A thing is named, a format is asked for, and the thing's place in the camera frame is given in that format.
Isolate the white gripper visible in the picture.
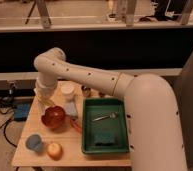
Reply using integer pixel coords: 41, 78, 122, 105
35, 79, 57, 99

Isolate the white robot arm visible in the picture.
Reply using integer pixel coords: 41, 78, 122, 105
34, 48, 187, 171

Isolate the red bowl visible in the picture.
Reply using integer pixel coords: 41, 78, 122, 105
41, 106, 66, 129

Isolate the blue box on floor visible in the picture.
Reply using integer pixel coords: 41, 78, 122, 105
14, 104, 31, 121

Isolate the small metal can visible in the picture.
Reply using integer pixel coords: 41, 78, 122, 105
81, 86, 91, 97

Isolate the orange carrot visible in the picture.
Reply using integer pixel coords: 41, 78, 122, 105
70, 117, 82, 134

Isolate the wooden table board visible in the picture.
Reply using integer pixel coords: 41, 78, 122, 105
11, 80, 132, 168

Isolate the green plastic tray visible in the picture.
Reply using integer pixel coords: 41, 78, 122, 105
81, 98, 129, 155

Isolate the yellow-red apple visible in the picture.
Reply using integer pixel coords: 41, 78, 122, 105
47, 142, 62, 160

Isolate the metal fork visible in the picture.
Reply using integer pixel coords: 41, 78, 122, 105
92, 112, 118, 122

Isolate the blue-green sponge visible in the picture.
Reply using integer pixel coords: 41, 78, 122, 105
94, 134, 115, 146

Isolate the black floor cable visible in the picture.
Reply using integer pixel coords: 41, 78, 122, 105
0, 83, 18, 148

